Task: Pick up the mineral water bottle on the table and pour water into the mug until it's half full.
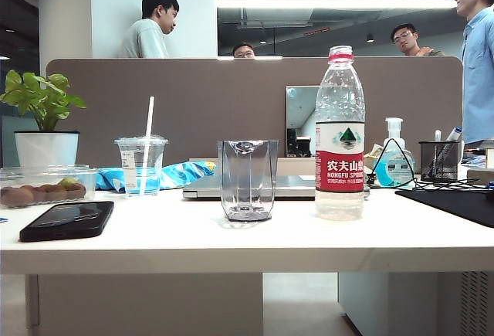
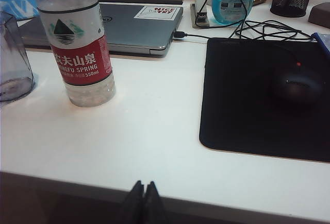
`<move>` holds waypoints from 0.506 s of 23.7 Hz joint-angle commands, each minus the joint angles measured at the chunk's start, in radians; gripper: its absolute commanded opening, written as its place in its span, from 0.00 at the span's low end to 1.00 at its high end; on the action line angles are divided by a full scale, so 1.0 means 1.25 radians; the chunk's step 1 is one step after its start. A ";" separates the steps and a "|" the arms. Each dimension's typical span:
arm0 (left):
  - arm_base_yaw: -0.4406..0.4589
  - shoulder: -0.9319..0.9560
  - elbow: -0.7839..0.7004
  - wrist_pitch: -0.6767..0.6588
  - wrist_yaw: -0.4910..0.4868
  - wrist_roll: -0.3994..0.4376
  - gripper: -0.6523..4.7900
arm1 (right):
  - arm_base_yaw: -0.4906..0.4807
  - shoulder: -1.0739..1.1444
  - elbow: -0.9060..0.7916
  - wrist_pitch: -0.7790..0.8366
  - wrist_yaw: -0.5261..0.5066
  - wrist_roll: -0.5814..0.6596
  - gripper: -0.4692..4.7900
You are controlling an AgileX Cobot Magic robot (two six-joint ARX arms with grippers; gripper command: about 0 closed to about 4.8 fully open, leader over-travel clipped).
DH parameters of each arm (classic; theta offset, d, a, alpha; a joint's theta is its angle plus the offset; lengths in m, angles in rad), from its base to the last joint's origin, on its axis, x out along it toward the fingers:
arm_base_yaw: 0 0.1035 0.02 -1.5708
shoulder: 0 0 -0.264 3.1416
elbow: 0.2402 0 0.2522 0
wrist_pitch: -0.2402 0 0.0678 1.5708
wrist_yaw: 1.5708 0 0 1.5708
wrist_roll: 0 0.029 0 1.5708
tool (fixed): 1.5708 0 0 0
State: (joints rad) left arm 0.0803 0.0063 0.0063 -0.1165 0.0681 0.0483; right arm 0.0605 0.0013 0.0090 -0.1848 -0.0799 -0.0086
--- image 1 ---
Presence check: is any silver closed laptop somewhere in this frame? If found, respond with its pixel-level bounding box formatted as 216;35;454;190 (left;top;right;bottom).
182;175;371;201

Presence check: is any white ceiling light strip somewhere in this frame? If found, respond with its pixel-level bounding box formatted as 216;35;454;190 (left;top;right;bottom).
216;0;460;9

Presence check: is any brown kiwi fruit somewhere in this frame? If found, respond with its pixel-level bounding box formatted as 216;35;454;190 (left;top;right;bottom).
33;184;69;202
0;185;36;209
65;183;87;200

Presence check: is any clear faceted glass mug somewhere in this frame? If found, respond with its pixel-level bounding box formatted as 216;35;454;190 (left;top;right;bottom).
216;139;280;223

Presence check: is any clear lidded plastic cup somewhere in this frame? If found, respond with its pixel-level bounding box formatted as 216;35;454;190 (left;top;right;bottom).
113;136;170;197

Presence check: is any black smartphone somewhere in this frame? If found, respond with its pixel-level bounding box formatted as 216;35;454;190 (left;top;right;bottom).
19;201;115;243

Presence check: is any man in grey shirt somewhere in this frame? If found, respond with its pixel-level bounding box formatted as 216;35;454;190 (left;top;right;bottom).
117;0;181;59

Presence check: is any man in blue shirt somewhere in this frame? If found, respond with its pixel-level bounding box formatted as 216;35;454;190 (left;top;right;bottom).
454;0;494;150

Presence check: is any crumpled yellow paper packet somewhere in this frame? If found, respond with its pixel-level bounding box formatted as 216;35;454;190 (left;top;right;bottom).
364;143;385;159

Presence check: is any seated man with glasses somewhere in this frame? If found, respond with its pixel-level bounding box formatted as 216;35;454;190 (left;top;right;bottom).
232;41;256;59

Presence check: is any silver framed mirror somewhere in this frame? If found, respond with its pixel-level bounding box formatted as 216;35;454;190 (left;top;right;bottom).
285;85;320;158

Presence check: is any man in olive shirt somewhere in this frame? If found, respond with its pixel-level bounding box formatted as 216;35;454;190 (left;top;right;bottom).
390;22;445;58

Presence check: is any black mesh pen holder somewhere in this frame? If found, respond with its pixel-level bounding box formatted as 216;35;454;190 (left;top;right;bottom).
418;141;462;183

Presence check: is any black table cable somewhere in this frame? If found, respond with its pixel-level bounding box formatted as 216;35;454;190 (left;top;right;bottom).
366;137;494;192

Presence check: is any beige cardboard box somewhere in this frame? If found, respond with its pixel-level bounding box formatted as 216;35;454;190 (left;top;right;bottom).
466;168;494;186

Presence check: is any clear red-label mineral water bottle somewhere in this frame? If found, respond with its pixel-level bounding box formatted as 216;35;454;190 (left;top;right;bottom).
314;45;367;222

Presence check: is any black mouse mat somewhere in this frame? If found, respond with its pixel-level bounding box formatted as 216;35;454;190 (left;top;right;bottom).
394;188;494;229

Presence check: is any clear plastic fruit container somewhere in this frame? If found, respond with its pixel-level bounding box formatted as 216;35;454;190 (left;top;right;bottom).
0;164;100;209

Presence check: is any clear pump sanitizer bottle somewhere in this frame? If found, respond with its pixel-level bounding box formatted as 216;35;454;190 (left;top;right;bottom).
380;117;416;187

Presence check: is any green leafy plant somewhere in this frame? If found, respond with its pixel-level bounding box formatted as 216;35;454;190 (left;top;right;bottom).
0;70;87;133

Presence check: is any beige desk leg panel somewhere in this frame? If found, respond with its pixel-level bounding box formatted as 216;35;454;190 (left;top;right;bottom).
25;273;264;336

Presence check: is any brown desk partition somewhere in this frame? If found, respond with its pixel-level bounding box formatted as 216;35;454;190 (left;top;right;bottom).
46;56;464;167

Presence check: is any white drinking straw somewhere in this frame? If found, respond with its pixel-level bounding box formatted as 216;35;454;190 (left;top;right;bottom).
138;96;155;197

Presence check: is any blue snack bag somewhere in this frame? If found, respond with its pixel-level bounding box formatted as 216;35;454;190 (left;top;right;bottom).
95;160;217;193

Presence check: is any white plant pot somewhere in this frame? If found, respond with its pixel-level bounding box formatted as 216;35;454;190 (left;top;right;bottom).
14;131;80;169

